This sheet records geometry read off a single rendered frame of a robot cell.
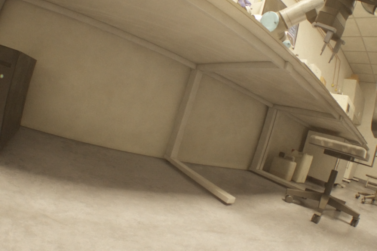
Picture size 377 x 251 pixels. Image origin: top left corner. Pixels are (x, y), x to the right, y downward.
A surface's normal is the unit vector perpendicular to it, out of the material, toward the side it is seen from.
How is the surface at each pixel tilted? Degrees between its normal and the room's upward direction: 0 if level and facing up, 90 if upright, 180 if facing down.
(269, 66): 90
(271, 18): 93
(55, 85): 90
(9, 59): 90
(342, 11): 122
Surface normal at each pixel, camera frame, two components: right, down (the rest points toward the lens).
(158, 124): 0.53, 0.15
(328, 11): -0.66, -0.44
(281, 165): -0.76, -0.22
